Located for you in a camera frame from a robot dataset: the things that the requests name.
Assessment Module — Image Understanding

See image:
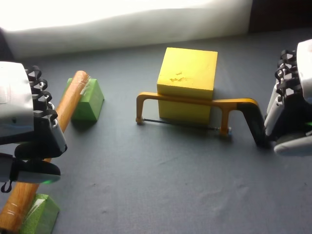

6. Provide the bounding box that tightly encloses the yellow wooden block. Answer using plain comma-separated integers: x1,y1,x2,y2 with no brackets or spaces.
156,47,218,125

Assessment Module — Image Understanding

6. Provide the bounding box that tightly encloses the orange frame hacksaw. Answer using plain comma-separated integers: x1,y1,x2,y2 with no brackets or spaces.
136,92,272,148

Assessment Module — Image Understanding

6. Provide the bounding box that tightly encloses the white backdrop sheet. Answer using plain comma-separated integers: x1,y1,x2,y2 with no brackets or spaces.
0,0,253,60

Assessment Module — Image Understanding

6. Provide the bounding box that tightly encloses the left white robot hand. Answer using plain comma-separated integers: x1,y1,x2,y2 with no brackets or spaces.
0,60,68,186

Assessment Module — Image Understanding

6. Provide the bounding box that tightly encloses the wooden round rod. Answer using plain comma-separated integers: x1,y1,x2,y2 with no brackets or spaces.
0,70,90,233

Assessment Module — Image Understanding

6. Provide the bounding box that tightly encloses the green support block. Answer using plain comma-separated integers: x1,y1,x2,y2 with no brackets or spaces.
19,193,60,234
62,77,105,123

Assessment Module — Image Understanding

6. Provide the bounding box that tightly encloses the grey table cloth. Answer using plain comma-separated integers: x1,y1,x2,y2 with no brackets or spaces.
0,31,312,234

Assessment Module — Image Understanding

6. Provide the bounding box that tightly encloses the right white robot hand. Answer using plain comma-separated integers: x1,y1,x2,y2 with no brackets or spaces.
264,39,312,157

